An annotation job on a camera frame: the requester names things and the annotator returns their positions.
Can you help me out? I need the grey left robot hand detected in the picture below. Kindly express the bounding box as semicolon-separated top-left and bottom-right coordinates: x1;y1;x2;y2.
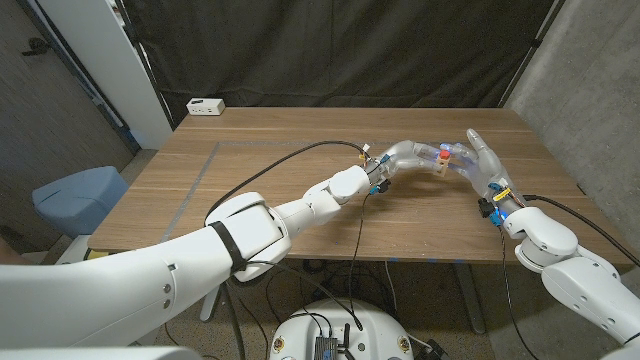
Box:
363;139;444;195

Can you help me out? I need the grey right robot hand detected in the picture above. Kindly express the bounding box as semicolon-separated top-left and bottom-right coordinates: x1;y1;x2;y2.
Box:
438;128;527;220

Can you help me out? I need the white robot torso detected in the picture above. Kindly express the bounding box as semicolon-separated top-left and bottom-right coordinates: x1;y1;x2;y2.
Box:
269;298;415;360

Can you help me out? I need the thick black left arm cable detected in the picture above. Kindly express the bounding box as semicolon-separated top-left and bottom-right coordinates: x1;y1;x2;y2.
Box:
203;140;369;224

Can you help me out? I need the white floor cable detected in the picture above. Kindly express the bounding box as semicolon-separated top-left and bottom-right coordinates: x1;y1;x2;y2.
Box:
383;259;399;314

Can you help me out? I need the grey table leg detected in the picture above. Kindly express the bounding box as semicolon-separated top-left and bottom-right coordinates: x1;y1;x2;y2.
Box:
452;262;487;335
199;283;224;322

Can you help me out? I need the white cabinet panel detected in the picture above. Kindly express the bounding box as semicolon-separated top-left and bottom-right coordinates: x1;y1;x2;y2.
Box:
37;0;174;150

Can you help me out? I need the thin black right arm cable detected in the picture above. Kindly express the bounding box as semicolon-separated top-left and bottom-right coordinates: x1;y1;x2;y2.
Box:
498;224;541;360

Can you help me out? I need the black curtain backdrop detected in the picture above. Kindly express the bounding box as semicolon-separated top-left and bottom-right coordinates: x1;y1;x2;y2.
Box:
122;0;556;126

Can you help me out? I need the white power strip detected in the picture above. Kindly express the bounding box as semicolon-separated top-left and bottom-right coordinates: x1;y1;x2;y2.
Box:
185;97;227;117

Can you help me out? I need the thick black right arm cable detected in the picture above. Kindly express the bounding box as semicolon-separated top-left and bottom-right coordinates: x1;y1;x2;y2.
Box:
523;194;640;266

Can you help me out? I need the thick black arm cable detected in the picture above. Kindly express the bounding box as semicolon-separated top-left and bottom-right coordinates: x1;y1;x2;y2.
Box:
203;140;369;224
523;194;640;266

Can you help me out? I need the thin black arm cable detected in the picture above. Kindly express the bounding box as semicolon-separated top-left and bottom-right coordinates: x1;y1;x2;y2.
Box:
244;190;376;360
498;224;541;360

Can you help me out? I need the blue padded stool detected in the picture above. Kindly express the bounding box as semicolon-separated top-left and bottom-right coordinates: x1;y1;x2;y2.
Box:
31;165;130;239

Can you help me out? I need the black floor cable tangle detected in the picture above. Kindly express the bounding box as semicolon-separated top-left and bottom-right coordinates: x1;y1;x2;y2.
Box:
264;259;386;321

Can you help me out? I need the black frame pole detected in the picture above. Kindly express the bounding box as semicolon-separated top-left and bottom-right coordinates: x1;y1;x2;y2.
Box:
497;0;569;109
113;0;176;132

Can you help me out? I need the grey electronics box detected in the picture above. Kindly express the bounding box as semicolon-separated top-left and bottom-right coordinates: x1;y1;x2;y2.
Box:
313;335;340;360

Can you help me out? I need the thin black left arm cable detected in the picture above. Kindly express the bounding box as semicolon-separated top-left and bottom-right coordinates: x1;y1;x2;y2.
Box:
244;190;376;360

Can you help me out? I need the black wall rail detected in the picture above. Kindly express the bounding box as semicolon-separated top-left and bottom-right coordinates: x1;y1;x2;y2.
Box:
14;0;142;154

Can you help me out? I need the person's bare leg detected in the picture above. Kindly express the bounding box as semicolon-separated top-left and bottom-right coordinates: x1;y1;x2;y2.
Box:
0;235;29;266

